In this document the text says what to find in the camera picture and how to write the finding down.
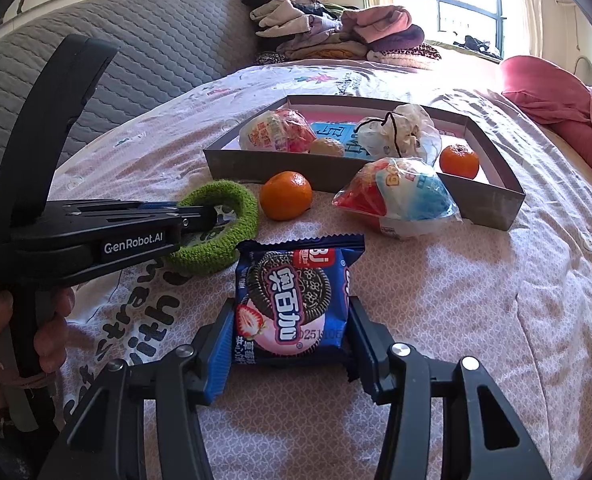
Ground walnut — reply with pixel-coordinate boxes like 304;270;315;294
308;137;345;158

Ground dark clothes on windowsill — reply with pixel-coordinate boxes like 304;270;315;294
453;35;504;58

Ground pink pillow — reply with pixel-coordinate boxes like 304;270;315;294
500;55;592;128

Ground green fuzzy scrunchie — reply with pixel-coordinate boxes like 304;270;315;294
163;181;259;276

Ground purple folded garment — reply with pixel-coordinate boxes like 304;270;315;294
368;24;425;53

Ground grey quilted headboard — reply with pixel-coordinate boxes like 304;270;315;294
0;0;257;221

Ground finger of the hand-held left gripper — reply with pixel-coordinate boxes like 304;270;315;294
178;206;217;235
137;200;211;213

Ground beige garment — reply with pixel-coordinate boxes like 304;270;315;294
248;0;321;38

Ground large tangerine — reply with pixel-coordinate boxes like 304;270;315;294
260;171;313;222

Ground shallow grey cardboard box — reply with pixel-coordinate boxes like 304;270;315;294
203;94;526;232

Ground white cable loop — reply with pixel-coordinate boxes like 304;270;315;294
573;55;592;91

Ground red blue wrapped snack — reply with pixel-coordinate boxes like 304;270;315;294
332;156;462;241

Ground white mesh drawstring pouch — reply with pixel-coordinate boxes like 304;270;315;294
355;103;443;166

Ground white wrapped snack ball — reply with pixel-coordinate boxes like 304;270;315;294
239;108;319;153

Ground leopard print garment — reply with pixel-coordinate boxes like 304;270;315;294
381;42;443;61

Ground pink printed bed sheet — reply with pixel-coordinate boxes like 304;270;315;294
46;57;592;480

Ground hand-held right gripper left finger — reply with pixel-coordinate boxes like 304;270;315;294
36;300;237;480

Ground small tangerine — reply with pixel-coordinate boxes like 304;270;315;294
439;143;480;179

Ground cream knit garment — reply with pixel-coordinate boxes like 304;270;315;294
368;50;439;71

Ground pink folded garment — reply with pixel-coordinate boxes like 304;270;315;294
340;5;413;43

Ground blue cookie packet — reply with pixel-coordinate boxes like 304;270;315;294
231;234;365;367

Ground mustard garment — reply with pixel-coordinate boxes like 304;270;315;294
283;40;369;61

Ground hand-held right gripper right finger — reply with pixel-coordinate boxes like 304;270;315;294
347;296;554;480

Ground pile of folded clothes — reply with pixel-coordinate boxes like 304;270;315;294
276;15;371;53

